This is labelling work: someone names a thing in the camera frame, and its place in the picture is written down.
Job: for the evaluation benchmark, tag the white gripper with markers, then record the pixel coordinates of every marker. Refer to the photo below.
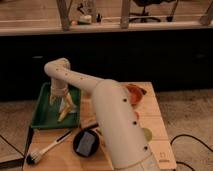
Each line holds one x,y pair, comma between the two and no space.
59,89

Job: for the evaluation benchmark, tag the yellow banana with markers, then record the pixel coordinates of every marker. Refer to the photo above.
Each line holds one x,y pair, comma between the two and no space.
64,110

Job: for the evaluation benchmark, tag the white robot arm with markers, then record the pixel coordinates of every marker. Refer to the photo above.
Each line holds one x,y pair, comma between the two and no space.
124,138

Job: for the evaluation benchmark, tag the green plastic tray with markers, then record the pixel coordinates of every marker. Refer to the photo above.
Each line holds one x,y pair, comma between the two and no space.
45,116

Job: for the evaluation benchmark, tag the grey folded cloth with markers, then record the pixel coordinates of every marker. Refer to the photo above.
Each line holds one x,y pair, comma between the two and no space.
73,109

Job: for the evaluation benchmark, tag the black round bowl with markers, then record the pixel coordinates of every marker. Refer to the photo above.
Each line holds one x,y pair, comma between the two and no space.
95,145

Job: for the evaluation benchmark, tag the blue grey sponge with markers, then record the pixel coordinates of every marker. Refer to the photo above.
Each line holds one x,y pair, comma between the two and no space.
85,144

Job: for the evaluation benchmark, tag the white dish brush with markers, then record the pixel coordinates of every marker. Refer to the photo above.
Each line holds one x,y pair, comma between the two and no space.
35,156

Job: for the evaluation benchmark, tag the orange bowl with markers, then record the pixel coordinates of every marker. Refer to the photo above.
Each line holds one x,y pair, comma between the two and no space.
136,93

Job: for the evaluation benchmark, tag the wooden table leg left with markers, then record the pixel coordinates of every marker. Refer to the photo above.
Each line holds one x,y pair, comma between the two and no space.
64,7

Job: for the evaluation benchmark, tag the wooden table leg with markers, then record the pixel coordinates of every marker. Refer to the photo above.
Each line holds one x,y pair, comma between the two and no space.
125,11
64,7

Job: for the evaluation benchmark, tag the green round fruit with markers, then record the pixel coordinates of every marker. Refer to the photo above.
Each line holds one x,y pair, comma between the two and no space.
148,134

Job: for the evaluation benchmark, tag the wooden table leg middle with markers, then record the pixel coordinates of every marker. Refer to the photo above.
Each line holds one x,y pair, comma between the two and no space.
125,11

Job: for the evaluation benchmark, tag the black office chair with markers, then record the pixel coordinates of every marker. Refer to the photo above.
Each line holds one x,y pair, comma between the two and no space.
144,16

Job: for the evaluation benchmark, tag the black handled knife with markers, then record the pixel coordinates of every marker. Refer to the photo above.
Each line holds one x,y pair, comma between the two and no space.
89,127

